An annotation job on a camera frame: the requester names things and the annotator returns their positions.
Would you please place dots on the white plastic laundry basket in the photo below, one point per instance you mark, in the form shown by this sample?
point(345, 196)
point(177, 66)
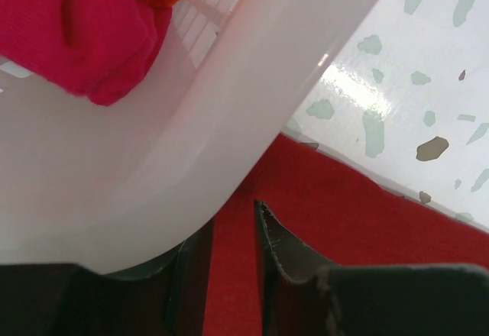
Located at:
point(112, 187)

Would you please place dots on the dark red t-shirt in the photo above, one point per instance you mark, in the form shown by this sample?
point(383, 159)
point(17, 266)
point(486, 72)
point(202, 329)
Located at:
point(337, 211)

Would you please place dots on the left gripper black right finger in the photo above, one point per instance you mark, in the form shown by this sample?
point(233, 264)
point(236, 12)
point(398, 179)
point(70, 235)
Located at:
point(301, 292)

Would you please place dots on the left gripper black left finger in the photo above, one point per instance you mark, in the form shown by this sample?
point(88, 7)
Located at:
point(164, 296)

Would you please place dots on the pink garment in basket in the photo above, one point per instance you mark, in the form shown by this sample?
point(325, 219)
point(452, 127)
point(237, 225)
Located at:
point(98, 49)

